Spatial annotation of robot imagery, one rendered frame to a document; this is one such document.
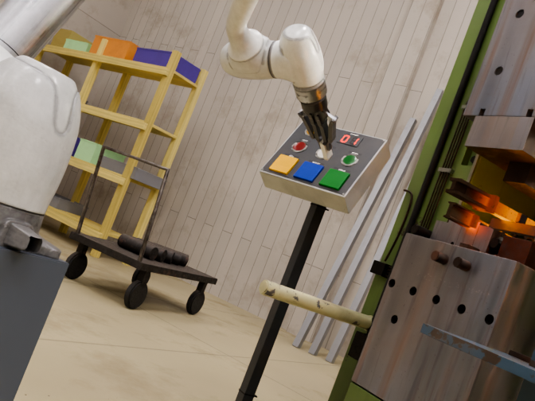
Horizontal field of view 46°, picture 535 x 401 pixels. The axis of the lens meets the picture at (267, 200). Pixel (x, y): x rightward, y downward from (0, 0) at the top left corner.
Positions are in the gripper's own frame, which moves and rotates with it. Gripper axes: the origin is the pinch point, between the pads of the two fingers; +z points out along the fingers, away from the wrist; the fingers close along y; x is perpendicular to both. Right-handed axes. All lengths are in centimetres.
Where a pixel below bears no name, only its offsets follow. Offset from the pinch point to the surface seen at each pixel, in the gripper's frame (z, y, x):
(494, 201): -31, 64, -29
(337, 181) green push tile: 12.5, 1.7, -0.8
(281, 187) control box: 18.4, -18.7, -5.5
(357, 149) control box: 13.3, -0.1, 15.1
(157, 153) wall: 340, -469, 220
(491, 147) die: 0.1, 44.3, 16.0
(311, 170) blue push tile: 12.5, -8.7, 0.4
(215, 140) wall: 321, -389, 252
